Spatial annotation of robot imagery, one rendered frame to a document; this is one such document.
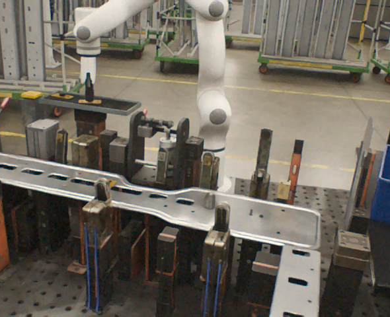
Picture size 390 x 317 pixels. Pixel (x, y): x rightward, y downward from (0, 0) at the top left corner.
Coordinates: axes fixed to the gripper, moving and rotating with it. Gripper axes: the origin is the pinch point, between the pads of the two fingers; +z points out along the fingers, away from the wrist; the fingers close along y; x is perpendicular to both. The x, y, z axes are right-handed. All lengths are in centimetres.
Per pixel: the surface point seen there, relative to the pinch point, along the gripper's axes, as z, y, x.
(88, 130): 13.4, 2.9, -0.8
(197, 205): 19, 53, 34
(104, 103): 2.8, 1.4, 5.6
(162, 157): 11.2, 34.2, 24.9
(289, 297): 19, 95, 48
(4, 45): 48, -377, -119
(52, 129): 9.5, 12.1, -12.8
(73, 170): 18.8, 27.6, -4.6
